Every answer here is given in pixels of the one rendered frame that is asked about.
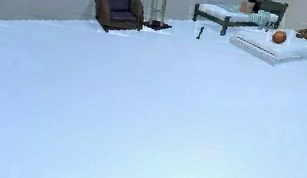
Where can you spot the brown armchair with purple cushions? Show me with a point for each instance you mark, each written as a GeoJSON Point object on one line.
{"type": "Point", "coordinates": [119, 7]}

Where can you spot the pink pillow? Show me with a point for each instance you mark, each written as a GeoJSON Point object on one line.
{"type": "Point", "coordinates": [246, 7]}

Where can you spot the orange basketball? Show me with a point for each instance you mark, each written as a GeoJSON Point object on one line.
{"type": "Point", "coordinates": [279, 37]}

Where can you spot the small black object on floor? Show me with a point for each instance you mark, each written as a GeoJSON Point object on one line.
{"type": "Point", "coordinates": [200, 32]}

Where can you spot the black framed bed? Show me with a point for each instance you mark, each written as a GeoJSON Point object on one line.
{"type": "Point", "coordinates": [233, 14]}

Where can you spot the floor lamp with dark base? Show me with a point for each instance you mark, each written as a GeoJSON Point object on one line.
{"type": "Point", "coordinates": [158, 10]}

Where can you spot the striped light blanket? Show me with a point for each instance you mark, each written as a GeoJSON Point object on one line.
{"type": "Point", "coordinates": [264, 18]}

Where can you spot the white mattress bed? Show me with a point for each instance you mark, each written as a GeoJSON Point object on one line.
{"type": "Point", "coordinates": [282, 47]}

